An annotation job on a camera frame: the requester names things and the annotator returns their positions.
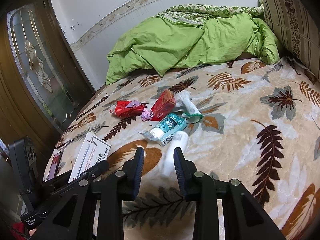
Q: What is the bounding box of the white medicine box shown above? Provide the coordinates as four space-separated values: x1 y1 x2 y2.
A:
68 132 111 183

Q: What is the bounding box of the torn red paper box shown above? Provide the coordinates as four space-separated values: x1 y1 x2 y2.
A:
109 100 146 118

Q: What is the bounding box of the purple wrapper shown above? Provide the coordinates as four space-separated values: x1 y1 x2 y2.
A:
141 108 153 121

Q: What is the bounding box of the teal tissue pack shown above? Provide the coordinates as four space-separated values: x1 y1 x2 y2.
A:
141 113 187 146

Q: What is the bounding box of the white spray bottle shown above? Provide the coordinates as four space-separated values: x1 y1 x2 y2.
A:
162 131 189 178

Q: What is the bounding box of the red cigarette pack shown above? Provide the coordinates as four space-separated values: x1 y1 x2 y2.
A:
151 89 176 121

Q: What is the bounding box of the white sock green cuff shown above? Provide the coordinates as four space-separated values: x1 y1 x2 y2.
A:
172 90 203 124

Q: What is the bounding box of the smartphone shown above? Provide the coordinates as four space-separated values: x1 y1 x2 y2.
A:
47 149 62 180

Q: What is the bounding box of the leaf pattern fleece blanket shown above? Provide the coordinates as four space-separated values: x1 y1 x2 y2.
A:
56 58 319 239

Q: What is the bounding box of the wooden glass door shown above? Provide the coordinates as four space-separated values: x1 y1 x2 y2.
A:
1 0 94 159

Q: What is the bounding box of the green quilt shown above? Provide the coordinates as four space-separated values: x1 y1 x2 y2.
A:
106 4 281 85

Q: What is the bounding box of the striped floral headboard cushion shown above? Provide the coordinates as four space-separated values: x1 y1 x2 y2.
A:
263 0 319 79

